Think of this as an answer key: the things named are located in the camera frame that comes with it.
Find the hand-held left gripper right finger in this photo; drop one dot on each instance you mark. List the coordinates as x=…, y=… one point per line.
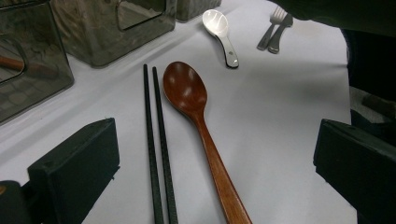
x=361, y=168

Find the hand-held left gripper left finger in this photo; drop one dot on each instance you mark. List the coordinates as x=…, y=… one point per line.
x=71, y=174

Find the transparent grey storage bin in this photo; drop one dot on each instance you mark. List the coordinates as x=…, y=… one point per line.
x=31, y=37
x=93, y=40
x=196, y=7

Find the brown wooden chopstick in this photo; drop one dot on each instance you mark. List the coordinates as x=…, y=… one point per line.
x=12, y=63

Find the black chopstick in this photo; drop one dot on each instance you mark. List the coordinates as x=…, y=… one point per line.
x=163, y=149
x=151, y=149

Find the white ceramic spoon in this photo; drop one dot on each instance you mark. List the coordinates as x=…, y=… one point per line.
x=216, y=23

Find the brown wooden spoon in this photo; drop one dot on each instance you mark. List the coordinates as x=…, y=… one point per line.
x=186, y=93

